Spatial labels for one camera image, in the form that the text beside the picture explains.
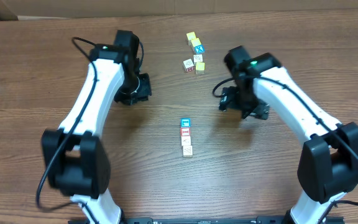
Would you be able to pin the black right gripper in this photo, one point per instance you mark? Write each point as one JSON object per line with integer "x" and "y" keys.
{"x": 230, "y": 99}

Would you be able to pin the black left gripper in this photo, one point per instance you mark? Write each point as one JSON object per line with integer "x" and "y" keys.
{"x": 141, "y": 94}

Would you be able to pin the wooden block red letter Y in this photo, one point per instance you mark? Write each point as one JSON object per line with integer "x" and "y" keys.
{"x": 185, "y": 122}

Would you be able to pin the wooden block red letter I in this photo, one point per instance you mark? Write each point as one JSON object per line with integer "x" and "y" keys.
{"x": 185, "y": 131}

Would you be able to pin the wooden block red apple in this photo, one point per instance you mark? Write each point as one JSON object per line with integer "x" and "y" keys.
{"x": 185, "y": 140}

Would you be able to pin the wooden block green side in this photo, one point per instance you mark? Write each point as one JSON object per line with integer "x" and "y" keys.
{"x": 187, "y": 151}

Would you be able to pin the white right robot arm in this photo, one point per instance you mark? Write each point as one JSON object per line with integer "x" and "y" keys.
{"x": 328, "y": 166}

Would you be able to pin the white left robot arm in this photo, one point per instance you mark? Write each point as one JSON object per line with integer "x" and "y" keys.
{"x": 75, "y": 161}

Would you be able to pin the wooden block yellow top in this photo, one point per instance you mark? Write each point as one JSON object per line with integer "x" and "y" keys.
{"x": 200, "y": 68}

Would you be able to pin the wooden block red letter M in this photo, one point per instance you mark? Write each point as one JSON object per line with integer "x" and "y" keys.
{"x": 188, "y": 65}

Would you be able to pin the plain wooden picture block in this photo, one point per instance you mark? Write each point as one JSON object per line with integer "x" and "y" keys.
{"x": 197, "y": 58}

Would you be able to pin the wooden block blue X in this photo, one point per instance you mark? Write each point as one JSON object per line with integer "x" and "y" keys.
{"x": 197, "y": 46}

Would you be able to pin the far yellow wooden block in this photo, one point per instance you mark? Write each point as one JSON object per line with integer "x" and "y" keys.
{"x": 190, "y": 36}

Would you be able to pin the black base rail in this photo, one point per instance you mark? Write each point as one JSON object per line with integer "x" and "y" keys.
{"x": 257, "y": 220}

